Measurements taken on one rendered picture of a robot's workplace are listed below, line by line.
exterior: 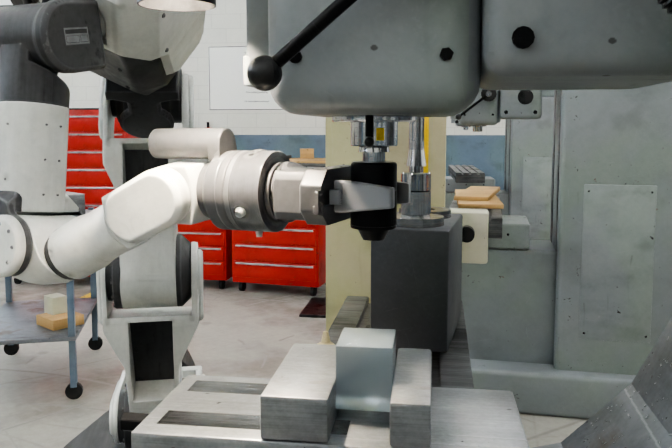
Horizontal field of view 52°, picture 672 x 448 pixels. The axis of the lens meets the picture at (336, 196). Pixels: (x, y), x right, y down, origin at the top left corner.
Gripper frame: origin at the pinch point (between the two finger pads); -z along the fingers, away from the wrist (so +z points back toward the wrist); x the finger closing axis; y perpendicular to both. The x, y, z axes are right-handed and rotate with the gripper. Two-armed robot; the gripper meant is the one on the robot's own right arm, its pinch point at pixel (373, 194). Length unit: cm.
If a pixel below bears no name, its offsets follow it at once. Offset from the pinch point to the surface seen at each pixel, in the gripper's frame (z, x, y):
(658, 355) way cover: -27.5, 21.4, 20.0
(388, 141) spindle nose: -2.0, -1.3, -5.4
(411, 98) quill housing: -6.5, -8.1, -9.2
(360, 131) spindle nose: 0.5, -2.3, -6.4
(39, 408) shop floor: 227, 166, 121
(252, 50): 11.0, -5.0, -14.5
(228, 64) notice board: 512, 794, -100
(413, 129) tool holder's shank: 7.5, 38.2, -6.5
